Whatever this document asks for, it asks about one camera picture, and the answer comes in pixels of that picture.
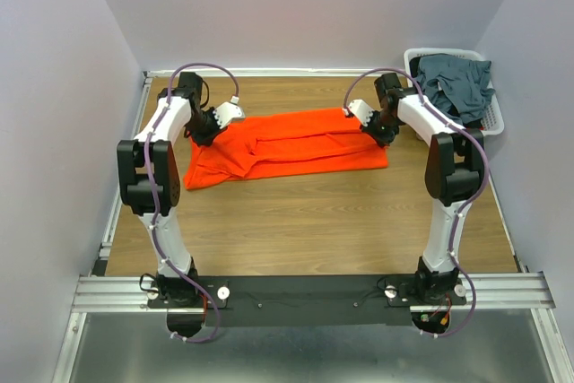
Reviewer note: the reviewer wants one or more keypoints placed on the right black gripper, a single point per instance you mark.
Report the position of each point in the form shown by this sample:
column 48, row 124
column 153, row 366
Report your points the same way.
column 382, row 140

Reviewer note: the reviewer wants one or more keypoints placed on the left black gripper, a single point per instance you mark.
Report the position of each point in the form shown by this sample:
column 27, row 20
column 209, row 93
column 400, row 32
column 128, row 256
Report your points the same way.
column 206, row 140

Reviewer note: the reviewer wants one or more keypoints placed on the orange t shirt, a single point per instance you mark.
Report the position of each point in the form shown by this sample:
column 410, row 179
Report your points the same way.
column 282, row 145

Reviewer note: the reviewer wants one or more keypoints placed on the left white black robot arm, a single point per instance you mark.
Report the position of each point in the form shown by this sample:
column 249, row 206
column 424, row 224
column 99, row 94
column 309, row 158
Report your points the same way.
column 149, row 183

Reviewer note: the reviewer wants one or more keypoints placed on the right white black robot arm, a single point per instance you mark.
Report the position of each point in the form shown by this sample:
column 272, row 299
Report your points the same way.
column 454, row 175

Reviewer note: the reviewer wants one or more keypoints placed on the grey blue t shirt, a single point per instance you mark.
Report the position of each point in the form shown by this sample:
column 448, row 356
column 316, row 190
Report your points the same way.
column 458, row 87

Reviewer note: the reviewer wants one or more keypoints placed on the white laundry basket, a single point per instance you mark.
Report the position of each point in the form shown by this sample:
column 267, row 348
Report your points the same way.
column 492, row 123

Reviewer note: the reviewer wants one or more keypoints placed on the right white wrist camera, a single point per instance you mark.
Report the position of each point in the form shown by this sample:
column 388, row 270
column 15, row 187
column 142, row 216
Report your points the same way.
column 360, row 110

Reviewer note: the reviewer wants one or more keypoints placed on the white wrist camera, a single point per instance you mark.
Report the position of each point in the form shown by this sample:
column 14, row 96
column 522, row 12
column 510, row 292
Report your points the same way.
column 227, row 113
column 360, row 110

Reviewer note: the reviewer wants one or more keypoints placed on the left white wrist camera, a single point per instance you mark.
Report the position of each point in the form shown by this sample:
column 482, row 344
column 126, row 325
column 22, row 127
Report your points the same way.
column 227, row 113

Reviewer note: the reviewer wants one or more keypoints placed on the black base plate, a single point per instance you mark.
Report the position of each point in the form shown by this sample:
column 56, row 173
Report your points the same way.
column 319, row 300

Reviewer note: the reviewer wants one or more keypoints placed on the aluminium frame rail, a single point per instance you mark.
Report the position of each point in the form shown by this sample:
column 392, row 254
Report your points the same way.
column 506, row 332

